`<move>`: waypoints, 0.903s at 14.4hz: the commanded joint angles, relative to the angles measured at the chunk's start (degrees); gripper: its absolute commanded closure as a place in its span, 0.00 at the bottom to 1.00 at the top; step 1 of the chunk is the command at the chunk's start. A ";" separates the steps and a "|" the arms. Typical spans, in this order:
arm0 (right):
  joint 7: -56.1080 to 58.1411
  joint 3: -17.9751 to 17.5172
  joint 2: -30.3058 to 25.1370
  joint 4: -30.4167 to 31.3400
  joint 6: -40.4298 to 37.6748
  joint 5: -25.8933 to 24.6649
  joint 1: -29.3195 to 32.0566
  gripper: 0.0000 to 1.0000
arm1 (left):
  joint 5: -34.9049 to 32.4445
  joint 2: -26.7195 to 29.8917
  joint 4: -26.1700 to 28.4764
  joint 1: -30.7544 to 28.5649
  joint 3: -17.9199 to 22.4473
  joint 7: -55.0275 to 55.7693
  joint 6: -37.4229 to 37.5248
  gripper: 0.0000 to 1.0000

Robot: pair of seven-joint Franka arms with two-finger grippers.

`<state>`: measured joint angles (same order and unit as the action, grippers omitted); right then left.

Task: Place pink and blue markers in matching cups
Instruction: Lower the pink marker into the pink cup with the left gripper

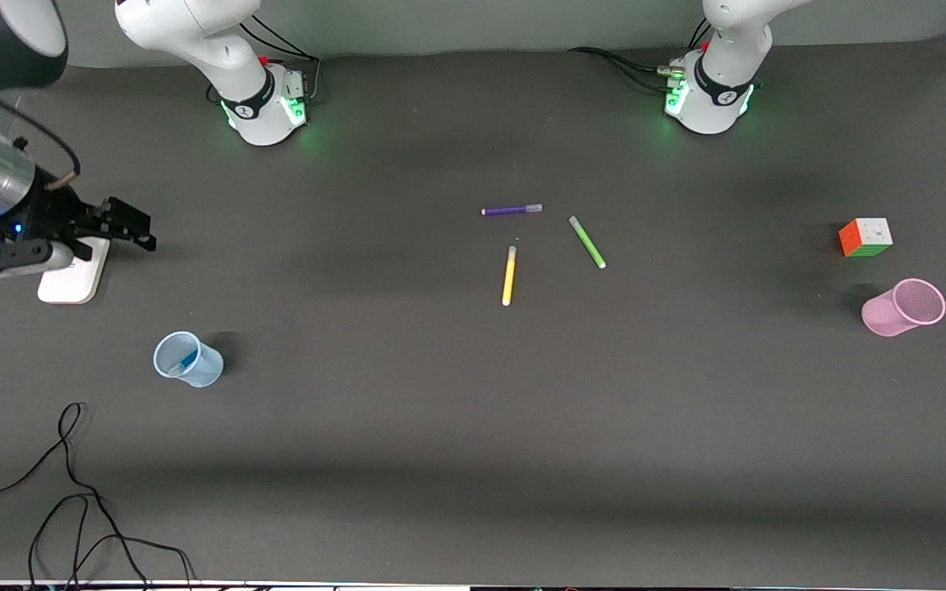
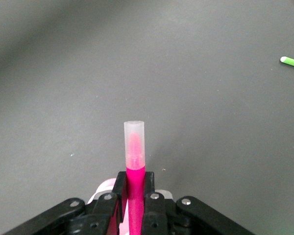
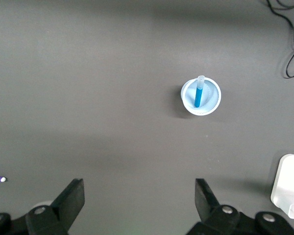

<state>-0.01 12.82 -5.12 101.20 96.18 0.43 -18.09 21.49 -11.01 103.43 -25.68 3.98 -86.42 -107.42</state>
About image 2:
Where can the pink marker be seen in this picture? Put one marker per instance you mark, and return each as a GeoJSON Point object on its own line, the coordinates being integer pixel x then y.
{"type": "Point", "coordinates": [136, 186]}

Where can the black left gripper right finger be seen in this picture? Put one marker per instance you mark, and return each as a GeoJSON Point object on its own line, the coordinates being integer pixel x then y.
{"type": "Point", "coordinates": [154, 215]}

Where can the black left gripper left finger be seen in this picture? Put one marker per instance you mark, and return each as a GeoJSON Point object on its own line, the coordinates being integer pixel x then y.
{"type": "Point", "coordinates": [103, 215]}

